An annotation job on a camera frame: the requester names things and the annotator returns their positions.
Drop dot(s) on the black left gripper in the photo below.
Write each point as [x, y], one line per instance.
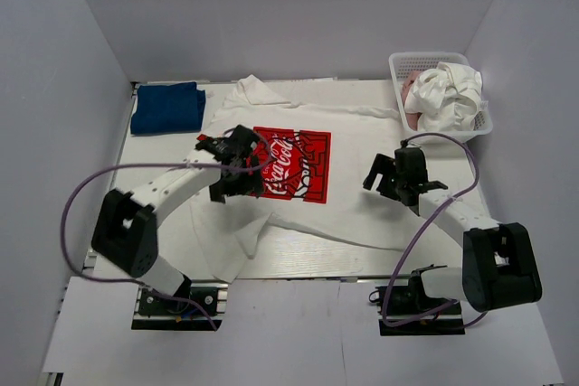
[242, 171]

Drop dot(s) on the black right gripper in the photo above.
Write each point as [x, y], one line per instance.
[387, 179]

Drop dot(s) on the pink printed t shirt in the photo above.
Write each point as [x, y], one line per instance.
[411, 117]

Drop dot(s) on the white Coca-Cola t shirt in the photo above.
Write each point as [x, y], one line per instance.
[321, 156]

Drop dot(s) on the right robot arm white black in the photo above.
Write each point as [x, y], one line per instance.
[498, 267]

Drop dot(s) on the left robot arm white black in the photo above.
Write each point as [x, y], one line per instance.
[127, 226]

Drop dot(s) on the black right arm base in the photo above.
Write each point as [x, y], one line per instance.
[402, 305]

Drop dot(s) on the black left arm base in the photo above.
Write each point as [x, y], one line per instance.
[153, 313]

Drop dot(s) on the crumpled white t shirt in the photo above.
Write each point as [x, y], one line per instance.
[448, 96]

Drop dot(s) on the folded blue t shirt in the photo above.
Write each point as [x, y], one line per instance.
[168, 109]

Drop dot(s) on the white perforated plastic basket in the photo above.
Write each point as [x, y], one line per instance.
[403, 63]

